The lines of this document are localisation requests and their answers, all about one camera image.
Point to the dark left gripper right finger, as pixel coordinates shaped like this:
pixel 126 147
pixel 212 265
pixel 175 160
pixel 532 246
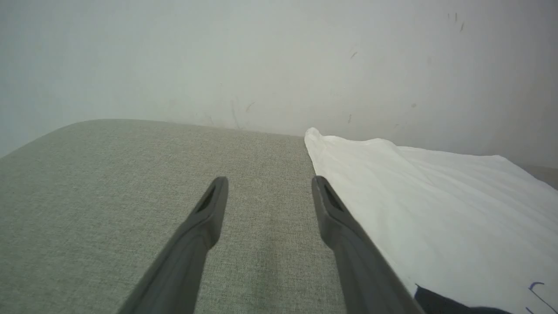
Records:
pixel 362 270

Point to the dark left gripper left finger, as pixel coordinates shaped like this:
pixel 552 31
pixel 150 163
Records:
pixel 187 261

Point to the white garment with dark print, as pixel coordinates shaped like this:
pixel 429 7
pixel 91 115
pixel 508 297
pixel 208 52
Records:
pixel 436 218

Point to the grey fabric sofa cushion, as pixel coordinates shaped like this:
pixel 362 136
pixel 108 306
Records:
pixel 130 196

